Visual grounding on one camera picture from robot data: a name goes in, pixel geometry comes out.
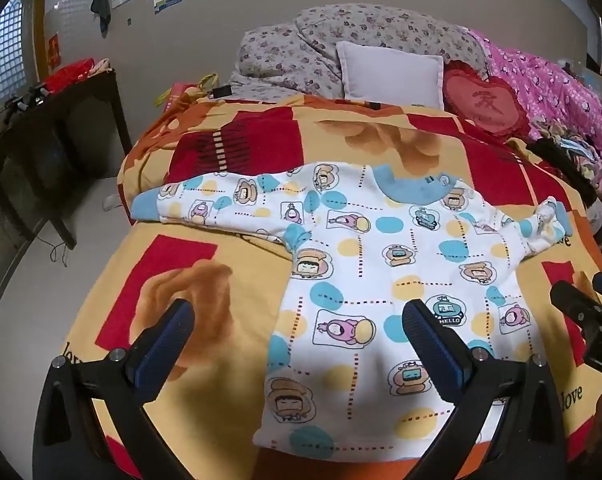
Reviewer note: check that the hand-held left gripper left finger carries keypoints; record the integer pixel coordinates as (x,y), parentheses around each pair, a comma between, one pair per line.
(163,350)

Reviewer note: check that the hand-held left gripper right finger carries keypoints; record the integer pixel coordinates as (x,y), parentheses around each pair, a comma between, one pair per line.
(433,350)

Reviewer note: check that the white cartoon-print baby top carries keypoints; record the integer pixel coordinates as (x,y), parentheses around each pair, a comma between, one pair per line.
(381,270)

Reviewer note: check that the yellow red rose blanket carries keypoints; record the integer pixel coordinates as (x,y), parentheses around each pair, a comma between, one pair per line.
(191,280)

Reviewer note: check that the black clothing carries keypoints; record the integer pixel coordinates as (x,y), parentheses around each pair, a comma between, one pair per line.
(561,160)

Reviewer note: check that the pink printed quilt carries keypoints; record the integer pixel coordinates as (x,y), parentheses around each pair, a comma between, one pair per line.
(556,90)

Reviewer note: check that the red heart cushion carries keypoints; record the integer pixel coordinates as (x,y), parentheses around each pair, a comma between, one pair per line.
(483,102)

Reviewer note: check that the dark wooden table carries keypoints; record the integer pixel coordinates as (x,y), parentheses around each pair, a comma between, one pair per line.
(46,160)

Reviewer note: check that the black phone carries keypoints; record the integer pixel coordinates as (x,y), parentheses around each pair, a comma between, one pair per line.
(222,91)

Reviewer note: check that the white pillow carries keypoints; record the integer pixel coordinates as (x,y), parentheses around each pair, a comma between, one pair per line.
(388,75)

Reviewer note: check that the black device on table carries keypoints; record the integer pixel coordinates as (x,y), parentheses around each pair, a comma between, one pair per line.
(26,100)

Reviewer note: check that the red cloth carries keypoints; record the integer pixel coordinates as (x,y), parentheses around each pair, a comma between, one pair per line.
(71,72)

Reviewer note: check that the grey floral quilt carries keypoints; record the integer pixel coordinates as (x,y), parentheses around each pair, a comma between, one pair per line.
(301,55)

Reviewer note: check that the window with grille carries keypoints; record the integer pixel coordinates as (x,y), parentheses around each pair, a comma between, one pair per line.
(3,55)

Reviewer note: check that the dark hanging cloth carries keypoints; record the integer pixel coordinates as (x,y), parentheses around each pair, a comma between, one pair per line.
(101,2)

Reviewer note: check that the red wall paper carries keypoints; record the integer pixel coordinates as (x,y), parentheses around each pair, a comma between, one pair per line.
(54,50)

